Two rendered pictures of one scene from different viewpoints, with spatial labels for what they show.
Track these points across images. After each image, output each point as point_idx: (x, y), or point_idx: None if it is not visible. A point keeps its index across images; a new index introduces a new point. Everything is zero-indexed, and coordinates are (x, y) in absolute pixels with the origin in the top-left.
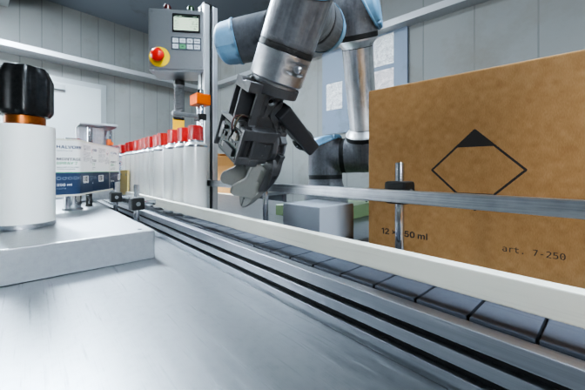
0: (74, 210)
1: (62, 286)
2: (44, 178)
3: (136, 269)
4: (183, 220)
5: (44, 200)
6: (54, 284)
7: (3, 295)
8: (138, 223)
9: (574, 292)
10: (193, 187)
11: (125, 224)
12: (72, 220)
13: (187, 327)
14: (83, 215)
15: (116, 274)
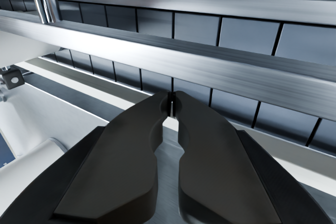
0: (4, 96)
1: (167, 178)
2: (23, 183)
3: (163, 138)
4: (77, 67)
5: (46, 167)
6: (159, 176)
7: (161, 193)
8: (77, 109)
9: None
10: (6, 60)
11: (77, 118)
12: (49, 127)
13: (331, 219)
14: (27, 107)
15: (165, 152)
